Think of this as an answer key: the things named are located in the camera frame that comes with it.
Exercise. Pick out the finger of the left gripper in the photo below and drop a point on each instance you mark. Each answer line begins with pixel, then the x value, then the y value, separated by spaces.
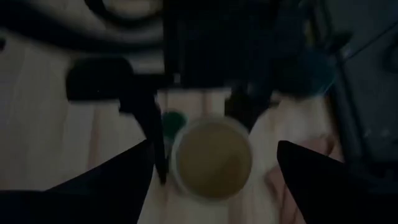
pixel 242 105
pixel 99 79

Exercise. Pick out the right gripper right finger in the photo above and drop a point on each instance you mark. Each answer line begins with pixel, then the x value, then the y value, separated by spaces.
pixel 335 199

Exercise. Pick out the oregano jar green lid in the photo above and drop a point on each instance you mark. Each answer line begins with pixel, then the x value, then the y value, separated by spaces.
pixel 172 123

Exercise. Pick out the blue-teal plastic bin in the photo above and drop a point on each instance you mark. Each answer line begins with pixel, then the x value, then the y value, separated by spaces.
pixel 320 73

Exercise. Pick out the furikake seasoning jar tan lid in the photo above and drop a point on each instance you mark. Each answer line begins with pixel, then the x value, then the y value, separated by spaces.
pixel 213 158

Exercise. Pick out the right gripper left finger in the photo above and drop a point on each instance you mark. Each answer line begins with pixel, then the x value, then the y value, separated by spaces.
pixel 77 202

